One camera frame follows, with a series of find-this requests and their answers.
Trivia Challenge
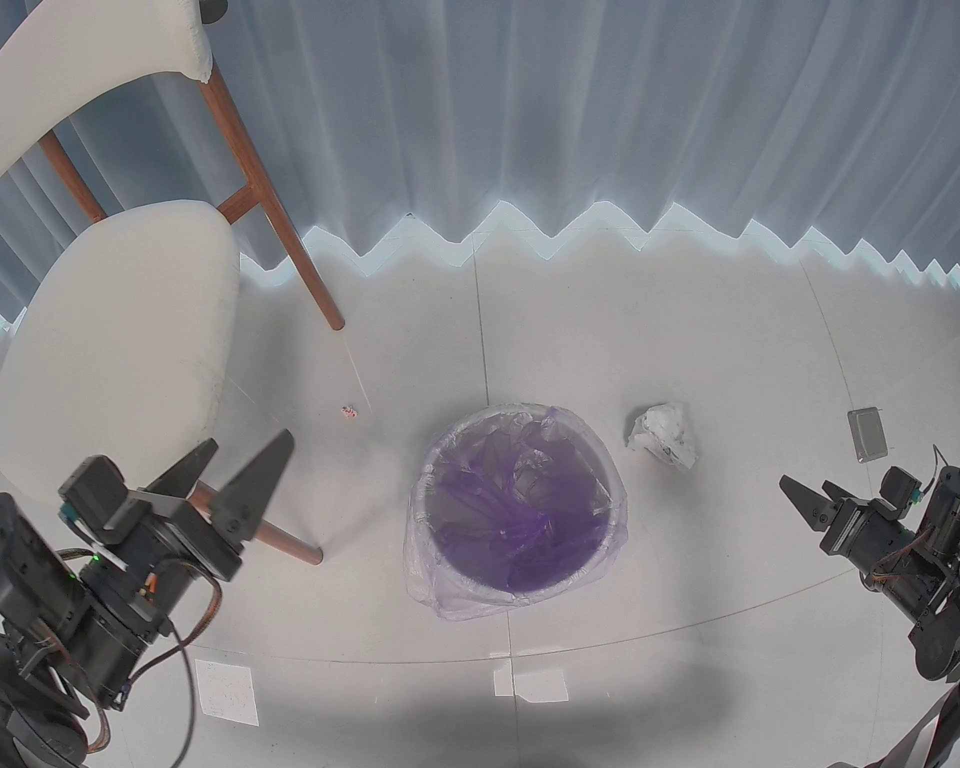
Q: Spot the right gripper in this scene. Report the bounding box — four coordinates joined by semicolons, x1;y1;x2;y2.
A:
778;474;916;579

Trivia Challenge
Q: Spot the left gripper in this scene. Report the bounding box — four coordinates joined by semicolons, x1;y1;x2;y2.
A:
45;429;295;699

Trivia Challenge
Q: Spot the white paper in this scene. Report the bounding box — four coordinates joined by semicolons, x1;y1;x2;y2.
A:
626;402;699;470

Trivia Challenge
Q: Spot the purple plastic bag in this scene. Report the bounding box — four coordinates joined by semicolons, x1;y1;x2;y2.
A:
403;405;630;622

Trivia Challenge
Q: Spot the white trash bin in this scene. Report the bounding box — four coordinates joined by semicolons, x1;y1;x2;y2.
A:
420;405;630;605

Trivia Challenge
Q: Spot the white cushioned wooden chair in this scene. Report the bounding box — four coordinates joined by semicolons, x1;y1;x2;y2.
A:
0;0;346;567

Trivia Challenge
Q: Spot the pale blue curtain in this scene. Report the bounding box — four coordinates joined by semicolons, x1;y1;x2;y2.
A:
0;0;960;331

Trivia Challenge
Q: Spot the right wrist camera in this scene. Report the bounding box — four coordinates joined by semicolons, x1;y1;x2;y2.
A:
879;466;922;519

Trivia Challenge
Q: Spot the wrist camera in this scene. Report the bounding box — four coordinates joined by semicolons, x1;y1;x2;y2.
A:
57;454;140;560
879;466;922;519

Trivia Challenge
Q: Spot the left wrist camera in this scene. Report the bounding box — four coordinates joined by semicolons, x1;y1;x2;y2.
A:
57;454;140;560

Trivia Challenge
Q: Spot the black cable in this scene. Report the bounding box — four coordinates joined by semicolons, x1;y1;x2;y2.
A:
157;618;198;768

